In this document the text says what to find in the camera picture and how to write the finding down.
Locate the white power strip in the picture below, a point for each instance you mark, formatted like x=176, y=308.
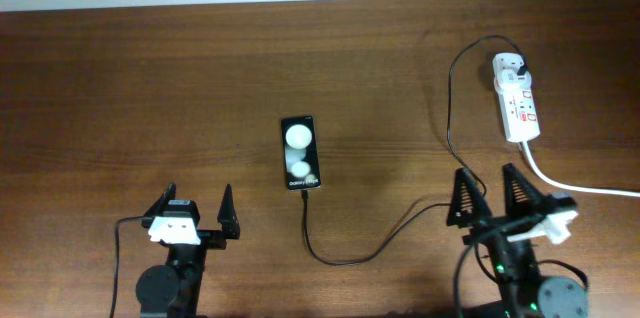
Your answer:
x=517, y=107

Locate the black smartphone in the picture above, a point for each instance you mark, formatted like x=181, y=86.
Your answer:
x=300, y=152

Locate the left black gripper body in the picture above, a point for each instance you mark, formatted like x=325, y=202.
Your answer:
x=212, y=238

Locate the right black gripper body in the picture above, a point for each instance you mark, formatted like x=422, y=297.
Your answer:
x=500, y=229

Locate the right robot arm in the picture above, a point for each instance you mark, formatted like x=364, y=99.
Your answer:
x=524, y=290

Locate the black usb plug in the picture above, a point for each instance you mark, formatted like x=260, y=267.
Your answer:
x=522, y=71

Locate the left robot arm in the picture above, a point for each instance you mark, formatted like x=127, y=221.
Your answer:
x=172, y=289

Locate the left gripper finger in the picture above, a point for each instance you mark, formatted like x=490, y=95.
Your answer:
x=227, y=216
x=159, y=206

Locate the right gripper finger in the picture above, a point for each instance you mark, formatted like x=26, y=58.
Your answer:
x=468, y=207
x=521, y=197

